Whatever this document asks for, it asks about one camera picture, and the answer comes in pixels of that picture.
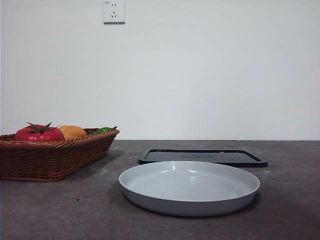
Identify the red tomato with green stem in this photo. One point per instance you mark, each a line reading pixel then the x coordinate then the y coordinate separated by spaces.
pixel 37 136

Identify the green pepper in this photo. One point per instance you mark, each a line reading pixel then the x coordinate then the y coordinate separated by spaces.
pixel 103 130

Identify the grey round plate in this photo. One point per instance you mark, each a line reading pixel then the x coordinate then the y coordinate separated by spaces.
pixel 190 185

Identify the black rectangular tray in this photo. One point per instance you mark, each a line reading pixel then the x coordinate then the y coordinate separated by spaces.
pixel 225 157

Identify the orange-brown potato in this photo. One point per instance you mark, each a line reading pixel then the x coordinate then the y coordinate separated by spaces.
pixel 73 132

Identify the brown wicker basket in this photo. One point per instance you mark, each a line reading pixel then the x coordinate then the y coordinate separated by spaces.
pixel 50 160

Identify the white wall power socket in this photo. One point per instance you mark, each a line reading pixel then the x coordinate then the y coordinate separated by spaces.
pixel 114 17

